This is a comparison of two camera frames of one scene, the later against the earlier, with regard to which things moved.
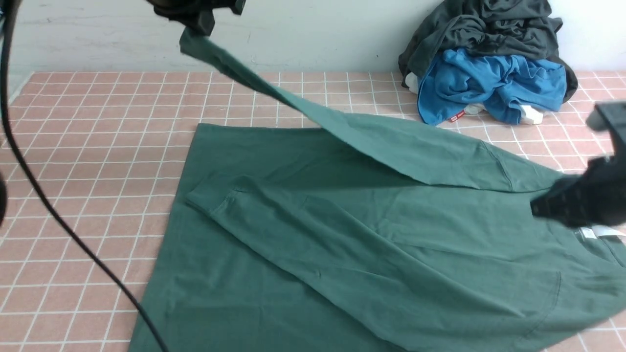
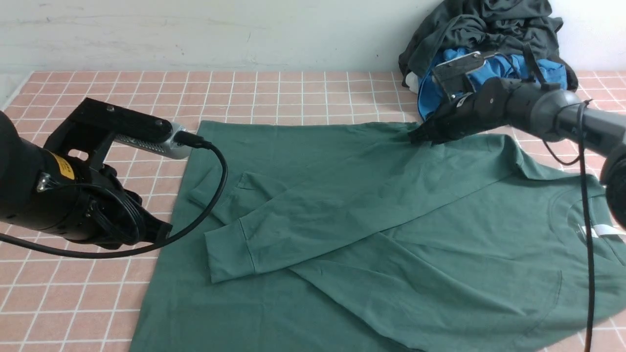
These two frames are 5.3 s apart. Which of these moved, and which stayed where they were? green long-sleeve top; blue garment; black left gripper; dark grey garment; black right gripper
Moved: black right gripper; green long-sleeve top; black left gripper
Stayed: dark grey garment; blue garment
